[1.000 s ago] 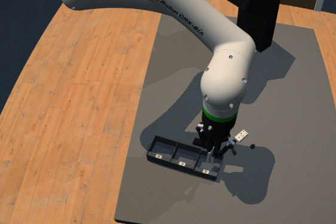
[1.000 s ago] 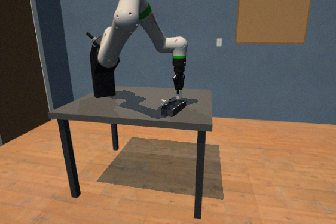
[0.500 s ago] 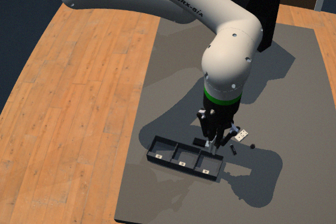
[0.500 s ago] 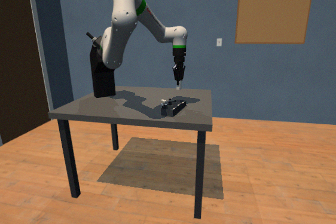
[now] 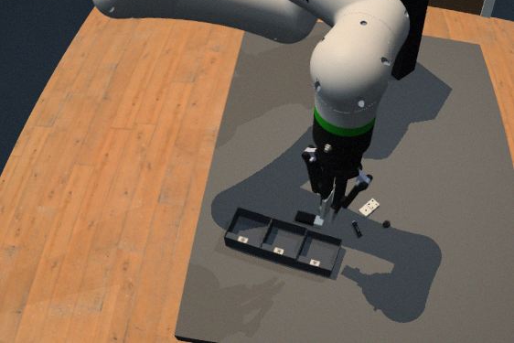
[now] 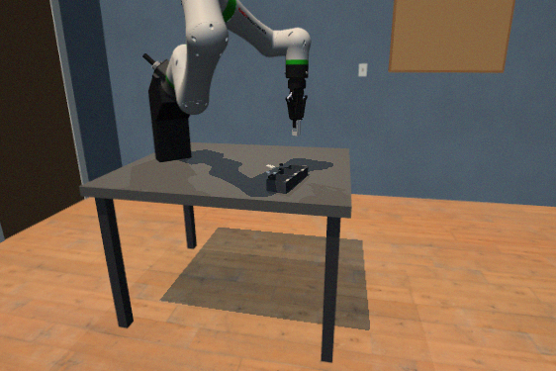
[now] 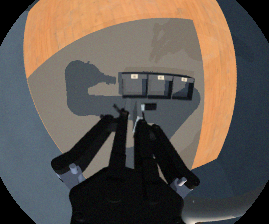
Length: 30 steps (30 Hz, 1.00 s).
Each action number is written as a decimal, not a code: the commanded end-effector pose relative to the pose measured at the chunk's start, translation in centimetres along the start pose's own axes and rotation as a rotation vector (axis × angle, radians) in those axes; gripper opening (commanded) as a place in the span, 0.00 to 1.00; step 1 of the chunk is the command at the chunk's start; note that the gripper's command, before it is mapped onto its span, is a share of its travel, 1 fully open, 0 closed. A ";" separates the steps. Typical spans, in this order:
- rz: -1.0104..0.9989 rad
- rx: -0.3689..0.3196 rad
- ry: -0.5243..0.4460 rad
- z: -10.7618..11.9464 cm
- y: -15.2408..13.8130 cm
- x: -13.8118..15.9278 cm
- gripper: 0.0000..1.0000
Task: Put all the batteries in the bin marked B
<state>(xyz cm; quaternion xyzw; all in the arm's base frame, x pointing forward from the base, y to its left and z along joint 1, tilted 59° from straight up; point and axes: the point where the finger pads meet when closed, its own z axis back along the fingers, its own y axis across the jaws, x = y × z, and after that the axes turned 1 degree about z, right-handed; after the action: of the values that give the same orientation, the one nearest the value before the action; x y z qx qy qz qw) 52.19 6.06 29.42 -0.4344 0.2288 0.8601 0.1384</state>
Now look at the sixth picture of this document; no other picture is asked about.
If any dark three-compartment bin rack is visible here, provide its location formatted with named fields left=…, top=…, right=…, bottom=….
left=266, top=164, right=308, bottom=194

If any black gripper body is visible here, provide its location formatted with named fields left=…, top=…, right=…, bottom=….
left=288, top=80, right=306, bottom=102

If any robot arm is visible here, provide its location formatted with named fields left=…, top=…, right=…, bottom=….
left=142, top=0, right=311, bottom=115

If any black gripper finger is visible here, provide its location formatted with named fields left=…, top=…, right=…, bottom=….
left=298, top=93, right=308, bottom=136
left=285, top=92, right=300, bottom=136

